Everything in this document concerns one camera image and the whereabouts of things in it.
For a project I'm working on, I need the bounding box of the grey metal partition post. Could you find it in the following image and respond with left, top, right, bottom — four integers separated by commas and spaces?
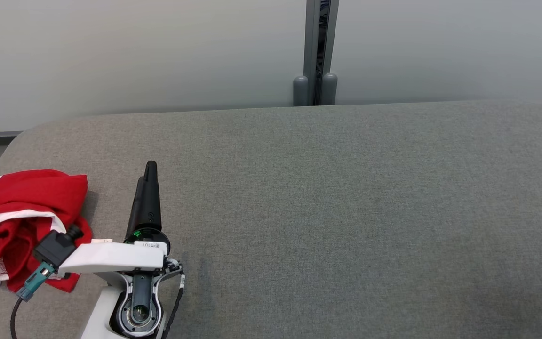
303, 0, 340, 106

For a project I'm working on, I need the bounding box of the grey cylinder post foot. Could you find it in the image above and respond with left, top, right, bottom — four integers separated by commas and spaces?
322, 72, 338, 105
293, 75, 309, 107

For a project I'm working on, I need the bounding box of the thin black left gripper cable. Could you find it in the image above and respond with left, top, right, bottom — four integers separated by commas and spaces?
160, 264, 185, 339

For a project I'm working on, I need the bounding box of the black left camera cable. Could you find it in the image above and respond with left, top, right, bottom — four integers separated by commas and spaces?
10, 296, 29, 339

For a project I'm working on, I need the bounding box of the teal left camera connector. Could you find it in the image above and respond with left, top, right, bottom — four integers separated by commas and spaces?
16, 263, 55, 302

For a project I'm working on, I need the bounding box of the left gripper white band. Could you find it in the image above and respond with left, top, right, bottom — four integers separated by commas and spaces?
58, 161, 170, 274

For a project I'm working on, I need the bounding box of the grey fabric sofa cushion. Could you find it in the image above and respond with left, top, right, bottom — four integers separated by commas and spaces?
0, 99, 542, 339

